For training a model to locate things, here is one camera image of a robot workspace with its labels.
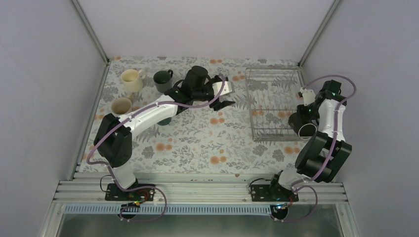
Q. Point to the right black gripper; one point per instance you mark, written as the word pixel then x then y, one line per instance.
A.
pixel 301 111

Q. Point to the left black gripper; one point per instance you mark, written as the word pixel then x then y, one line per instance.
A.
pixel 217 105

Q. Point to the dark green mug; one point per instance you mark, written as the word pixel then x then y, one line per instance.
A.
pixel 163 80
pixel 164 122

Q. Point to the cream ribbed mug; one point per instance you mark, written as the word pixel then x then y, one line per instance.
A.
pixel 133 80

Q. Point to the floral white mug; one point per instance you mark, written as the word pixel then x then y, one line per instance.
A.
pixel 121 106

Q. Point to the black speckled mug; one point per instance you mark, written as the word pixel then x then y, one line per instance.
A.
pixel 302 127

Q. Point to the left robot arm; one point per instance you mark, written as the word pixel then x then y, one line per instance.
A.
pixel 114 138

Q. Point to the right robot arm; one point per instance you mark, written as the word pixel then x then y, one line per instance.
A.
pixel 319 119

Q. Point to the floral table mat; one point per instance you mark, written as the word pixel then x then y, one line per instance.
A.
pixel 197 140

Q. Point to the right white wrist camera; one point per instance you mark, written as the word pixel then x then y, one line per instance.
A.
pixel 307 96

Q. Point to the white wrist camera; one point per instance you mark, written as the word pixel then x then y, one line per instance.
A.
pixel 222 90
pixel 307 96

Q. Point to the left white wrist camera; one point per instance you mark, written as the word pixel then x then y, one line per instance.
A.
pixel 222 90

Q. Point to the wire dish rack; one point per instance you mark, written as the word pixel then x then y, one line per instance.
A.
pixel 272 94

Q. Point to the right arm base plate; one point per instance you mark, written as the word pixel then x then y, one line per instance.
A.
pixel 266 193

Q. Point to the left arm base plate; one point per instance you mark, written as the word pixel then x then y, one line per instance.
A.
pixel 113 193

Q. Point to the aluminium mounting rail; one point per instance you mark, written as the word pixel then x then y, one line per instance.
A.
pixel 198 192

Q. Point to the white slotted cable duct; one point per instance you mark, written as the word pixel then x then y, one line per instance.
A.
pixel 170 209

